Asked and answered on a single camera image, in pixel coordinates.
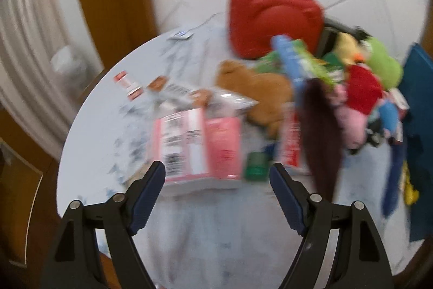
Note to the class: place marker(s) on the clear plastic bag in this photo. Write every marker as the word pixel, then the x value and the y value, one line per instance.
pixel 69 64

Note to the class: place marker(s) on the yellow plastic toy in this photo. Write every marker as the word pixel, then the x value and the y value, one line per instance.
pixel 411 190

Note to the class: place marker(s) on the clear plastic packet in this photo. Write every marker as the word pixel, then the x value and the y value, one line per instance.
pixel 233 102

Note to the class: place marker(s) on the brown teddy bear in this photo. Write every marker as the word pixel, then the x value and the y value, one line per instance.
pixel 267 92

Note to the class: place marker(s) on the round pale blue desktop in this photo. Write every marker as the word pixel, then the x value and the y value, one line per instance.
pixel 209 241

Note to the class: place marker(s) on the blue plastic crate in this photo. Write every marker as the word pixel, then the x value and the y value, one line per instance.
pixel 421 126

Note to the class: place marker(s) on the pink pig plush blue clothes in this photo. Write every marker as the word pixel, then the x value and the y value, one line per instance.
pixel 389 114

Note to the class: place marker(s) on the pink pig plush red dress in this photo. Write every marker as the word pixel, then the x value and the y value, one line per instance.
pixel 363 89

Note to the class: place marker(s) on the green frog plush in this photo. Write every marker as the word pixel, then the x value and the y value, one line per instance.
pixel 382 62

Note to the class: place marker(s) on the blue furry cloth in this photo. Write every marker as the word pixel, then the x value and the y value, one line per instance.
pixel 394 174

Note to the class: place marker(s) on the small red and white box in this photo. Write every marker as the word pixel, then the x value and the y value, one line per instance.
pixel 128 86

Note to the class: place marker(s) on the green medicine box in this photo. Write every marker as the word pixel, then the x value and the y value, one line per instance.
pixel 333 62

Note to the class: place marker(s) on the yellow duck plush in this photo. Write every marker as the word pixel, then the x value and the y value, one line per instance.
pixel 348 45

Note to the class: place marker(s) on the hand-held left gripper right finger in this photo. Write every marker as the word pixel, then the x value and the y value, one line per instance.
pixel 287 197

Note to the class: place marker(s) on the red hard carry case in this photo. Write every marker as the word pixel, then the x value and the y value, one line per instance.
pixel 270 18

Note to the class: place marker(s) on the green snack packet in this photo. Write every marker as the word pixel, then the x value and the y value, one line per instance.
pixel 311 67

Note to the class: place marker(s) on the red toothpaste box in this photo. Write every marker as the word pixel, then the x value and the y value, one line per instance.
pixel 291 143

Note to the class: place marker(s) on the black box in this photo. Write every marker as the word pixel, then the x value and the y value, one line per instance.
pixel 330 31

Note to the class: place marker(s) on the white and dark pink box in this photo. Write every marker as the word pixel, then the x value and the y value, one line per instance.
pixel 397 99

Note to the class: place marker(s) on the white and pink barcode box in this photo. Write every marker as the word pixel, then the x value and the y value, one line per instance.
pixel 179 143

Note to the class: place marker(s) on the small white device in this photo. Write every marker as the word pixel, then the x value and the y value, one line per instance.
pixel 181 35

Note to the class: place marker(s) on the green jar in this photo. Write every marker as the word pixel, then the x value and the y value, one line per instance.
pixel 256 167

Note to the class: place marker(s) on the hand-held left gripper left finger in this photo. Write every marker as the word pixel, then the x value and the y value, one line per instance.
pixel 149 194

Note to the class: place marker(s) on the orange and white box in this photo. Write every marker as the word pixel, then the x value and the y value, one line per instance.
pixel 169 89

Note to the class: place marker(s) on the white curtain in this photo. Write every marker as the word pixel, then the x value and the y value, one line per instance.
pixel 33 21

